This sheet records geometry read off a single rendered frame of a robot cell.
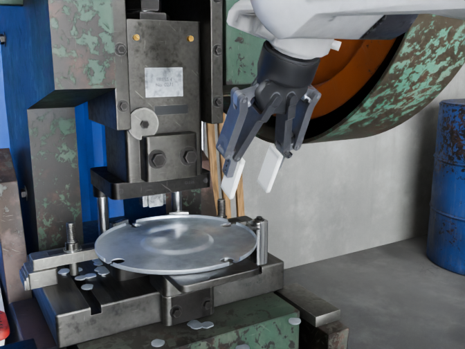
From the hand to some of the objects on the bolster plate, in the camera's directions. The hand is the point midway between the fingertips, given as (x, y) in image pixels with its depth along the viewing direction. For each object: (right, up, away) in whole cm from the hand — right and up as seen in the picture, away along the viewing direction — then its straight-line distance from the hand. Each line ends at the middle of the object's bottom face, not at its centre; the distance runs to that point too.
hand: (250, 174), depth 76 cm
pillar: (-15, -12, +38) cm, 43 cm away
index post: (+3, -18, +27) cm, 33 cm away
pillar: (-29, -14, +30) cm, 44 cm away
